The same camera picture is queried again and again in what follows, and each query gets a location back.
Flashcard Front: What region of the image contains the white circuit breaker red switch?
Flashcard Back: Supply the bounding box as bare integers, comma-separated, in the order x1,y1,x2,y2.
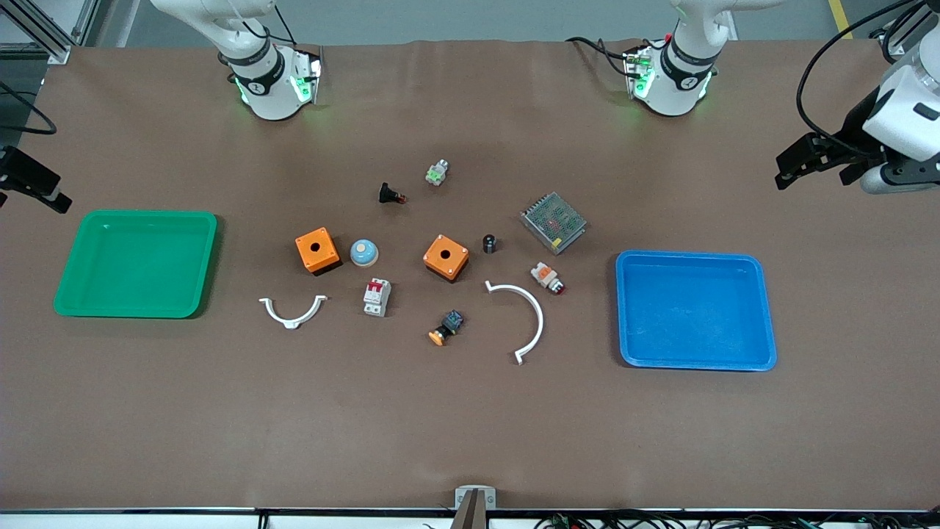
363,278,392,317

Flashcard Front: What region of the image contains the green plastic tray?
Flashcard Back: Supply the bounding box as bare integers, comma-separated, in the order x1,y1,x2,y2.
54,210,219,319

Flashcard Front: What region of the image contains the blue plastic tray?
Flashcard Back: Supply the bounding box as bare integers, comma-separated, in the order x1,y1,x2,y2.
615,250,778,372

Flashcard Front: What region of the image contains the metal mesh power supply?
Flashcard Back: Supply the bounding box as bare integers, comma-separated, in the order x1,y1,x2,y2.
520,192,588,256

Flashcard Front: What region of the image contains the orange white indicator red lamp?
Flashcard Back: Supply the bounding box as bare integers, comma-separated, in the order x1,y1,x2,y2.
530,262,566,296

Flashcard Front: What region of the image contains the orange button box black base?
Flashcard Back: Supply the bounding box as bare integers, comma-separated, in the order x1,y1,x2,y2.
295,227,342,276

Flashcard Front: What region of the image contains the orange mushroom button black body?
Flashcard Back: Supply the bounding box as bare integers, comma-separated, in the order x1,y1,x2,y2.
428,309,465,347

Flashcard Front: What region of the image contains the brown table mat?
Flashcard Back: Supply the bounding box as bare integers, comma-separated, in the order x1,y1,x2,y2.
0,40,940,511

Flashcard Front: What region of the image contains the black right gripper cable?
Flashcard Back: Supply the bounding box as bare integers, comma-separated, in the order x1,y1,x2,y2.
0,79,58,136

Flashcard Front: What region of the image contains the aluminium frame profile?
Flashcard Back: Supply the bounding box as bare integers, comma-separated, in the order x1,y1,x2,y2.
0,0,100,65
870,0,940,56

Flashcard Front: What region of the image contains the black base cable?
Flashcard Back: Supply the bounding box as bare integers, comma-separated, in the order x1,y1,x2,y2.
565,35,634,78

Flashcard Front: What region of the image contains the small white curved bracket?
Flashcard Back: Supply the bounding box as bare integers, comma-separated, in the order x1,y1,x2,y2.
258,295,328,330

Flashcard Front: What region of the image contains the large white curved bracket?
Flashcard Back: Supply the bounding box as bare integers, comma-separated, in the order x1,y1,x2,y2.
484,280,546,366

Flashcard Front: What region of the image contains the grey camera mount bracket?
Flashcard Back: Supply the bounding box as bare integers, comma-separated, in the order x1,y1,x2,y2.
455,486,497,529

